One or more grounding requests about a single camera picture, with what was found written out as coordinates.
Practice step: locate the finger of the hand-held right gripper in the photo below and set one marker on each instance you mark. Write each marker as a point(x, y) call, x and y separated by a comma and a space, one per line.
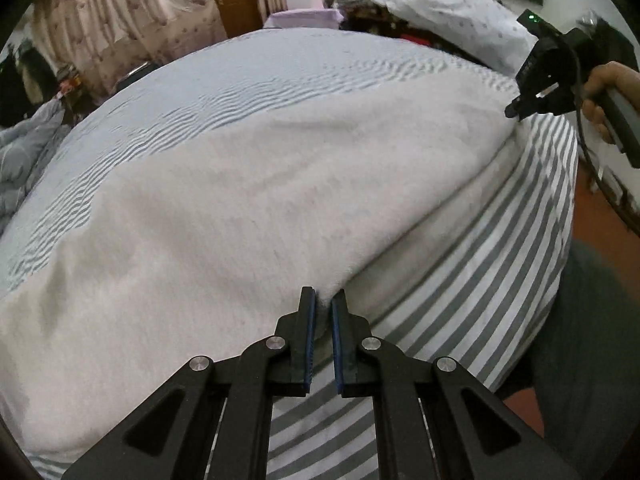
point(530, 104)

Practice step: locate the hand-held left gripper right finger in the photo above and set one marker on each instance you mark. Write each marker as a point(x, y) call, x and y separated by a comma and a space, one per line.
point(337, 340)

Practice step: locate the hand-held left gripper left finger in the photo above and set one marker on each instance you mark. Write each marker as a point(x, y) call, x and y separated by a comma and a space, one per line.
point(310, 330)

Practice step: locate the white towel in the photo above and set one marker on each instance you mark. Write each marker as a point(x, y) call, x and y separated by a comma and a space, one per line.
point(225, 220)

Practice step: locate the person's right hand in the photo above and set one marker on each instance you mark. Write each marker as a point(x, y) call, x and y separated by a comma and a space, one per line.
point(607, 77)

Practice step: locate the light blue dotted bedding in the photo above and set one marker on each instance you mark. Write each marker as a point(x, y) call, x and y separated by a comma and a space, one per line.
point(450, 15)

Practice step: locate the grey striped bed sheet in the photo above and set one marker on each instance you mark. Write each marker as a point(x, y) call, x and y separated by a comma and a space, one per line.
point(500, 240)

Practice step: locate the pile of dark clothes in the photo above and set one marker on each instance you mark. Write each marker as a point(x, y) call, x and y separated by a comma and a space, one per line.
point(360, 15)

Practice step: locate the person's grey trouser leg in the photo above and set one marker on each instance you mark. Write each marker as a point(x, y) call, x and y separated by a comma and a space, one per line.
point(590, 335)

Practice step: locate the lilac folded cloth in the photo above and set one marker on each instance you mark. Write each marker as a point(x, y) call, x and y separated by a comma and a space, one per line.
point(305, 17)

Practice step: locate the black storage box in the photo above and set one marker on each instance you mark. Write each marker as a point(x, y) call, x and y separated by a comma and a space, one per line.
point(135, 71)

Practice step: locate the folded grey quilt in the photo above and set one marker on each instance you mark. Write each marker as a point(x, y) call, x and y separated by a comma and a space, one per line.
point(25, 150)

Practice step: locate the pink patterned curtain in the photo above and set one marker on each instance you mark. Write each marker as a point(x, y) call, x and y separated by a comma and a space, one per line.
point(150, 25)

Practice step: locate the dark hanging clothes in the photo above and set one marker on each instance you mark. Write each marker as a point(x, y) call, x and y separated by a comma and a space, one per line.
point(30, 85)

